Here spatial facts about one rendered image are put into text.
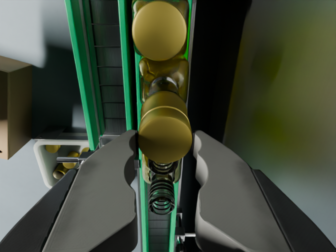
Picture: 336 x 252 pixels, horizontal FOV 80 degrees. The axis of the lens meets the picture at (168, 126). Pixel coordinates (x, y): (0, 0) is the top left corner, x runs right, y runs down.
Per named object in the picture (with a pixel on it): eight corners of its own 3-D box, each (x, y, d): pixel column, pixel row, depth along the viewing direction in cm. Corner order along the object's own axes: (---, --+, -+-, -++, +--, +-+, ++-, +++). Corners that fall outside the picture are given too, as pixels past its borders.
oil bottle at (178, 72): (176, 72, 41) (188, 115, 22) (149, 71, 41) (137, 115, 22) (177, 42, 39) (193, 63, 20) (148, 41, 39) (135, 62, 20)
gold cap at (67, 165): (69, 160, 64) (63, 169, 60) (67, 150, 63) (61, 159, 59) (81, 160, 64) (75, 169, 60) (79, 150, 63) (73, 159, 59)
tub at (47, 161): (126, 172, 69) (122, 191, 61) (59, 171, 68) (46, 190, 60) (122, 127, 61) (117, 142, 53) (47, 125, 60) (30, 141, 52)
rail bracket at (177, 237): (195, 214, 62) (202, 260, 50) (172, 214, 61) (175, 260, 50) (196, 204, 60) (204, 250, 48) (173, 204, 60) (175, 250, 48)
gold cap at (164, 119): (185, 132, 17) (192, 165, 13) (142, 131, 17) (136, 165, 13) (188, 91, 15) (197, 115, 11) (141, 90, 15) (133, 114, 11)
